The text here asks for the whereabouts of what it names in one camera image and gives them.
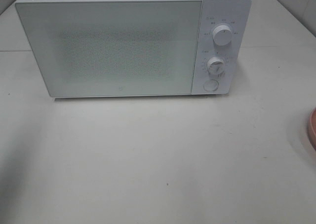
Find white upper power knob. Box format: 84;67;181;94
212;23;233;46

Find white microwave oven body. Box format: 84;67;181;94
15;0;251;97

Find pink round plate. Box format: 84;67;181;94
307;109;316;149

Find white microwave door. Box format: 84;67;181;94
16;1;201;98

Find white timer knob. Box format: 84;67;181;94
207;57;225;75

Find white round door button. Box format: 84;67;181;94
203;79;219;92

